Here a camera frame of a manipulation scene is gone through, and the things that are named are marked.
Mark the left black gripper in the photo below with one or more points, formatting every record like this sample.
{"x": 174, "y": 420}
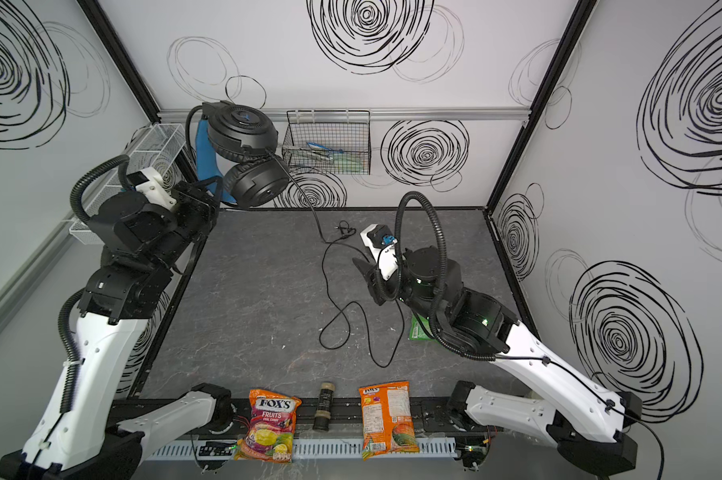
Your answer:
{"x": 199, "y": 201}

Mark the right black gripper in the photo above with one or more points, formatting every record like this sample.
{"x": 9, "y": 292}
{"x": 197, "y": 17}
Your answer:
{"x": 375, "y": 285}

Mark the black blue headphones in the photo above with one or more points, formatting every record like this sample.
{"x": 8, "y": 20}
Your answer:
{"x": 247, "y": 137}

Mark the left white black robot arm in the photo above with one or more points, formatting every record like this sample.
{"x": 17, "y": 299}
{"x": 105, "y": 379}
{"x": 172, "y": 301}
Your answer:
{"x": 145, "y": 229}

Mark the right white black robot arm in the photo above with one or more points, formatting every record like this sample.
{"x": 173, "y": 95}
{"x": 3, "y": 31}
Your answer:
{"x": 584, "y": 422}

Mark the green snack bag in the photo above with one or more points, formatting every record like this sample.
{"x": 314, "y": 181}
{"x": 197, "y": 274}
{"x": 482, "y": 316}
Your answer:
{"x": 420, "y": 329}

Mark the small dark bottle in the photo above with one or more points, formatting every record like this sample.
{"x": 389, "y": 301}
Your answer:
{"x": 323, "y": 411}

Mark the orange snack bag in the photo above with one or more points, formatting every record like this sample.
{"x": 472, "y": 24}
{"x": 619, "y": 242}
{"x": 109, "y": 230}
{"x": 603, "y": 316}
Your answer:
{"x": 388, "y": 426}

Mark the Fox's fruits candy bag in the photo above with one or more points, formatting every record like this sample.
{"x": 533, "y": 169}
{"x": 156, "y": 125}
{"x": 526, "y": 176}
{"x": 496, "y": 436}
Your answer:
{"x": 272, "y": 426}

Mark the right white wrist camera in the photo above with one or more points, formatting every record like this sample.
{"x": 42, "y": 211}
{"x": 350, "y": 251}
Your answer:
{"x": 380, "y": 240}

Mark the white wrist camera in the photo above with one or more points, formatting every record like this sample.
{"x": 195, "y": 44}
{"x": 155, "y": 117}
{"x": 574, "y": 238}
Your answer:
{"x": 149, "y": 182}
{"x": 380, "y": 240}

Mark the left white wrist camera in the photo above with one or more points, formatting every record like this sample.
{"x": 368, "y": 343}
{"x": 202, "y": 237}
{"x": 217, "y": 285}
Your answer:
{"x": 149, "y": 182}

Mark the white wire wall shelf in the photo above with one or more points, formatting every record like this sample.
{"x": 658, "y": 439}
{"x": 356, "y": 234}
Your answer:
{"x": 156, "y": 146}

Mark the black wire wall basket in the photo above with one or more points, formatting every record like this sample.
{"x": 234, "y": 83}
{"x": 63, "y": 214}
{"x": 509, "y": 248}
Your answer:
{"x": 333, "y": 141}

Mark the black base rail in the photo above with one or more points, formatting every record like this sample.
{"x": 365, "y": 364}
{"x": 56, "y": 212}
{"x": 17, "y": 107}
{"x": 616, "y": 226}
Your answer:
{"x": 430, "y": 414}

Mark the white slotted cable duct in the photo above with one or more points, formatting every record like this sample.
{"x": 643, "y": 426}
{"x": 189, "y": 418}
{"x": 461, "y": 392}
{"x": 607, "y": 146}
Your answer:
{"x": 303, "y": 449}

